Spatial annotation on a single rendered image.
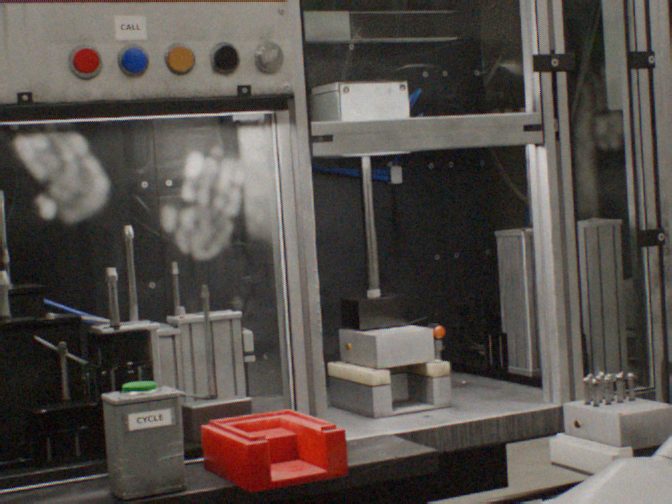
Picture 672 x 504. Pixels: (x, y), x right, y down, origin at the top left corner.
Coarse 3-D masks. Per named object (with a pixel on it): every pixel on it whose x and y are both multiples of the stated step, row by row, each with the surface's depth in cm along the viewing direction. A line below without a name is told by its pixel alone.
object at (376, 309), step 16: (368, 160) 199; (368, 176) 199; (368, 192) 199; (368, 208) 199; (368, 224) 199; (368, 240) 200; (368, 256) 200; (368, 272) 200; (368, 288) 200; (352, 304) 198; (368, 304) 197; (384, 304) 198; (400, 304) 199; (352, 320) 199; (368, 320) 197; (384, 320) 198; (400, 320) 199
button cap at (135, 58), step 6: (132, 48) 160; (138, 48) 160; (126, 54) 160; (132, 54) 160; (138, 54) 160; (144, 54) 161; (126, 60) 160; (132, 60) 160; (138, 60) 160; (144, 60) 161; (126, 66) 160; (132, 66) 160; (138, 66) 160; (144, 66) 161
